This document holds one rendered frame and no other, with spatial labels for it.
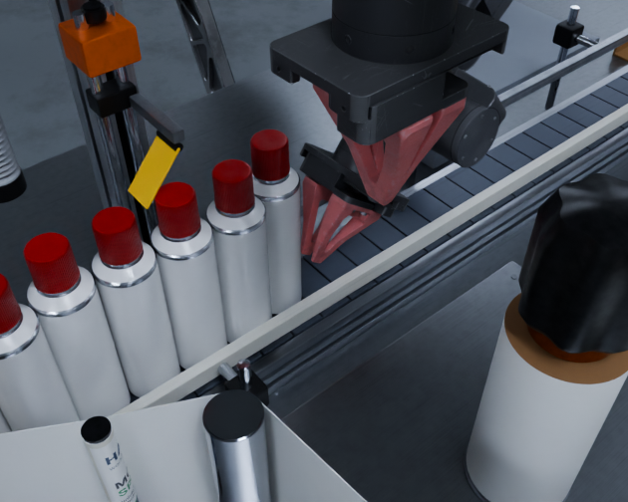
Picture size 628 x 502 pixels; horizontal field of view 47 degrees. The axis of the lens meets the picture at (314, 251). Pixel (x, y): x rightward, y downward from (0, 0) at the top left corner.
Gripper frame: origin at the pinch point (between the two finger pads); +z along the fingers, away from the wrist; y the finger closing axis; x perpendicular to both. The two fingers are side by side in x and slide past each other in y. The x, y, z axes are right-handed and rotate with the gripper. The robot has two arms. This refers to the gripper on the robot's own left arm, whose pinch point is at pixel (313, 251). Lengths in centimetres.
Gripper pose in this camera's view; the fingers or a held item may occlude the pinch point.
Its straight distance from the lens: 72.3
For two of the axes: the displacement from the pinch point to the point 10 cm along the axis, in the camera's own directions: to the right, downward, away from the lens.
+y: 6.7, 5.0, -5.5
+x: 5.8, 1.1, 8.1
